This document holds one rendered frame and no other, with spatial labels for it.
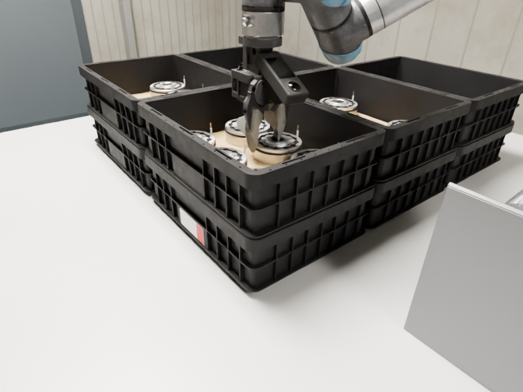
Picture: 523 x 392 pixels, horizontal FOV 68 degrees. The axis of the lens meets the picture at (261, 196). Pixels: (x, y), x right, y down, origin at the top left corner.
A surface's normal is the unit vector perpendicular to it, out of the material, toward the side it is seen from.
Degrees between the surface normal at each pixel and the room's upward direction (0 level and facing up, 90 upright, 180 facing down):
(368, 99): 90
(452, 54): 90
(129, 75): 90
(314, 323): 0
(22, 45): 90
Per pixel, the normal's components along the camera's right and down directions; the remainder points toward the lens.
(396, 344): 0.02, -0.86
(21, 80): 0.64, 0.40
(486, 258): -0.77, 0.31
